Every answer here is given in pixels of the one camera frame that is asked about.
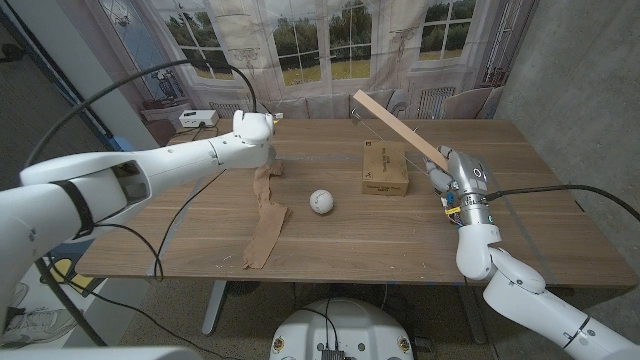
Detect tan fabric arm wrap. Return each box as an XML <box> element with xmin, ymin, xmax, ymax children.
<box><xmin>242</xmin><ymin>159</ymin><xmax>292</xmax><ymax>270</ymax></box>

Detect white power adapter box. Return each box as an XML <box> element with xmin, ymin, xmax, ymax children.
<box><xmin>178</xmin><ymin>109</ymin><xmax>220</xmax><ymax>129</ymax></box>

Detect yellow and black floor object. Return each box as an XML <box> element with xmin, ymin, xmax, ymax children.
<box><xmin>49</xmin><ymin>257</ymin><xmax>94</xmax><ymax>289</ymax></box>

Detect black power strip cable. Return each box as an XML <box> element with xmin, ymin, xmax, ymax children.
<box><xmin>172</xmin><ymin>123</ymin><xmax>220</xmax><ymax>142</ymax></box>

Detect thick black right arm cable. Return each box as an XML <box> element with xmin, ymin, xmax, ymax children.
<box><xmin>484</xmin><ymin>184</ymin><xmax>640</xmax><ymax>224</ymax></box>

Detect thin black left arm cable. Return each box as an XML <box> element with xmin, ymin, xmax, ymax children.
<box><xmin>44</xmin><ymin>168</ymin><xmax>227</xmax><ymax>360</ymax></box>

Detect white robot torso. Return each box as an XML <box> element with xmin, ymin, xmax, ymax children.
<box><xmin>269</xmin><ymin>298</ymin><xmax>415</xmax><ymax>360</ymax></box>

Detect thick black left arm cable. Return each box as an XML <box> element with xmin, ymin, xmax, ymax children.
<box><xmin>23</xmin><ymin>58</ymin><xmax>259</xmax><ymax>347</ymax></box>

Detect white ball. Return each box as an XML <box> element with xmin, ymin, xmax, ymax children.
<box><xmin>309</xmin><ymin>189</ymin><xmax>335</xmax><ymax>216</ymax></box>

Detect white table leg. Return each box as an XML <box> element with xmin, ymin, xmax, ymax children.
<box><xmin>457</xmin><ymin>285</ymin><xmax>489</xmax><ymax>346</ymax></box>
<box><xmin>201</xmin><ymin>279</ymin><xmax>229</xmax><ymax>336</ymax></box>

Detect printed window backdrop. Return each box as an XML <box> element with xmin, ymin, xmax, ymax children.
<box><xmin>54</xmin><ymin>0</ymin><xmax>539</xmax><ymax>151</ymax></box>

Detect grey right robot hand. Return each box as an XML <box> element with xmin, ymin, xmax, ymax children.
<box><xmin>423</xmin><ymin>144</ymin><xmax>490</xmax><ymax>199</ymax></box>

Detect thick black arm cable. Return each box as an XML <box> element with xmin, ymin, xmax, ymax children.
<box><xmin>484</xmin><ymin>184</ymin><xmax>640</xmax><ymax>224</ymax></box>
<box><xmin>23</xmin><ymin>58</ymin><xmax>259</xmax><ymax>347</ymax></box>

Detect brown cardboard box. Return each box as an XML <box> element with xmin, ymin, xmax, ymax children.
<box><xmin>361</xmin><ymin>140</ymin><xmax>410</xmax><ymax>198</ymax></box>

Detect wooden stick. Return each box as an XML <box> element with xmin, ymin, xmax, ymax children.
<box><xmin>349</xmin><ymin>89</ymin><xmax>451</xmax><ymax>176</ymax></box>

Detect white sneakers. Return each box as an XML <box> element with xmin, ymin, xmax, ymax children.
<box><xmin>0</xmin><ymin>282</ymin><xmax>79</xmax><ymax>349</ymax></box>

